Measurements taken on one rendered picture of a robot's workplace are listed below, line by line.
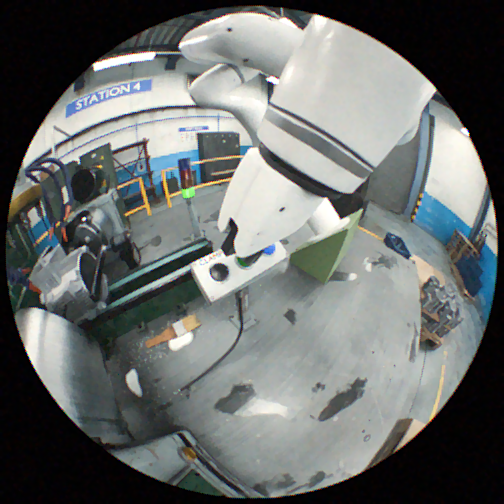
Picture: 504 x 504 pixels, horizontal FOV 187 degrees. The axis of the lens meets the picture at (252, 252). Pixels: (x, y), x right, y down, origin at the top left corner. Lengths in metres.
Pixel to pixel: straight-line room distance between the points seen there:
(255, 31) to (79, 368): 0.47
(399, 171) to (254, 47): 6.49
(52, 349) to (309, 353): 0.56
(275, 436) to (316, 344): 0.29
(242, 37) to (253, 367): 0.59
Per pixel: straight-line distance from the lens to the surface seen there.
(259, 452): 0.48
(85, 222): 0.69
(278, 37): 0.22
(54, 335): 0.33
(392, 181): 6.57
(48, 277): 0.53
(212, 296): 0.23
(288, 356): 0.45
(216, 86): 0.49
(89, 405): 0.30
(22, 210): 0.50
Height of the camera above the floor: 1.24
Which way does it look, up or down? 39 degrees down
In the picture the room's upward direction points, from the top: straight up
